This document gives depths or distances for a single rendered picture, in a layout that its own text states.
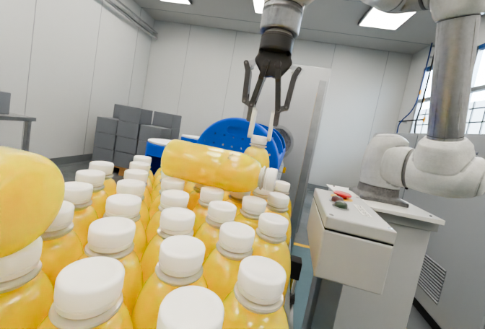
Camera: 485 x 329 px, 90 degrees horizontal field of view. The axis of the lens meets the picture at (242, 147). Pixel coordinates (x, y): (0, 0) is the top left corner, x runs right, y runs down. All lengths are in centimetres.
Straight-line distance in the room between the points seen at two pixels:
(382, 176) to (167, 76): 596
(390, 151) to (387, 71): 545
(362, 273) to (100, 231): 36
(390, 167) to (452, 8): 53
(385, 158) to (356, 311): 60
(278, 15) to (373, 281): 51
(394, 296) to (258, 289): 103
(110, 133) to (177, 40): 309
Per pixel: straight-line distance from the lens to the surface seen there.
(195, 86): 628
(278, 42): 56
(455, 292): 233
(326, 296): 55
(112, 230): 26
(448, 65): 101
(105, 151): 480
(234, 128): 78
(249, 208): 38
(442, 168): 104
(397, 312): 125
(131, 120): 451
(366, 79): 632
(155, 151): 141
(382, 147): 111
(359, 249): 43
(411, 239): 114
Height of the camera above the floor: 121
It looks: 5 degrees down
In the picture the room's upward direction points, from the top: 10 degrees clockwise
